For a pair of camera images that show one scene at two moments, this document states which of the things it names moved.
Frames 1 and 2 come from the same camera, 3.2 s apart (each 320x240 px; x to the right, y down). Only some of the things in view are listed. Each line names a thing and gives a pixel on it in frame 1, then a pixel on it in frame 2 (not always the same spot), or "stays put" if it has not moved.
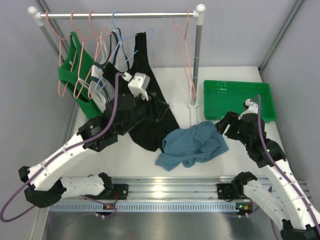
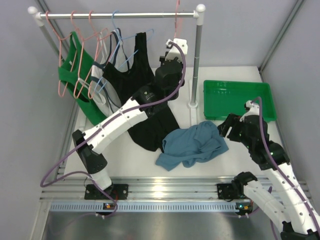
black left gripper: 153,105 → 163,58
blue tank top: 191,145 stays put
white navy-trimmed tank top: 118,57 stays put
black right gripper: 231,117 stays put
